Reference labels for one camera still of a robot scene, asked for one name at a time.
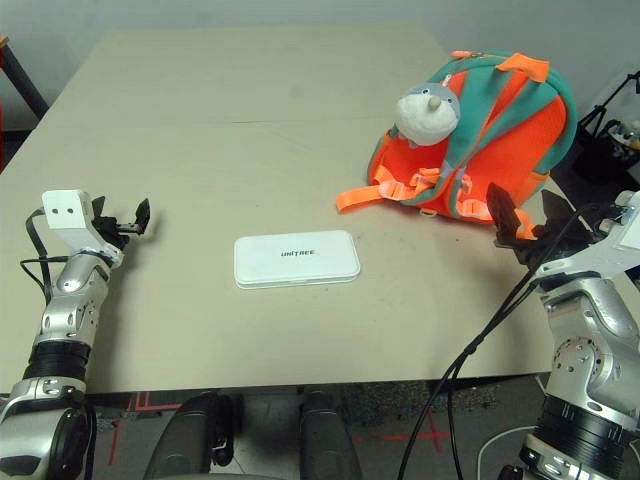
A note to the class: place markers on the dark robot leg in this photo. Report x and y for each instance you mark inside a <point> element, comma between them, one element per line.
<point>190,440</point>
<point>327,440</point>

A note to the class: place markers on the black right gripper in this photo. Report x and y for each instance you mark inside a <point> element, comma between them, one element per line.
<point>550,245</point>

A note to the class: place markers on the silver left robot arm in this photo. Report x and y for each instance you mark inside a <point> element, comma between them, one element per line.
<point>65,320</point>

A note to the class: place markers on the orange and teal backpack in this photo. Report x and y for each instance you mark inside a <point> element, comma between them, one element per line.
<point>515,145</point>

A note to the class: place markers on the black bin with bottles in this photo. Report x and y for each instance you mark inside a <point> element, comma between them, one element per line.
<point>600,160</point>

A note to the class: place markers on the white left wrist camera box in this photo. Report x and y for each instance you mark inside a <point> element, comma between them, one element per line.
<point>67,210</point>

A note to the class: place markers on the white Unitree pencil case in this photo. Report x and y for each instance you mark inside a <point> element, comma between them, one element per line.
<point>295,260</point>

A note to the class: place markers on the dark left robot leg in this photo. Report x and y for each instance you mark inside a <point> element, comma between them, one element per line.
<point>190,440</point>

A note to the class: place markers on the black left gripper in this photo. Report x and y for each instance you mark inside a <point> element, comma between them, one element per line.
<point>112,230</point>

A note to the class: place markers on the black metal stand leg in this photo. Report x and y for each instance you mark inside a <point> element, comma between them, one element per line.
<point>22,80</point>

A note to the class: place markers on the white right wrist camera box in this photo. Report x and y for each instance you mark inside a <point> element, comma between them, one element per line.
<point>627,235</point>

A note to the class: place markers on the black tripod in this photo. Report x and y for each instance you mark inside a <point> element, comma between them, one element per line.
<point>600,107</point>

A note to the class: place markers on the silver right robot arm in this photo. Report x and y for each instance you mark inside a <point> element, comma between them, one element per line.
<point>580,320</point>

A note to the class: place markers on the dark right robot leg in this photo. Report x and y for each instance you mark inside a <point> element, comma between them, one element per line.
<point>327,440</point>

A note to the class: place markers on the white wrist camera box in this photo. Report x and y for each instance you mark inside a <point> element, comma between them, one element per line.
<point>67,210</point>
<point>627,235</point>

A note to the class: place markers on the grey white plush toy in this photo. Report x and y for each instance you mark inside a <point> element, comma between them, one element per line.
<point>425,117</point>

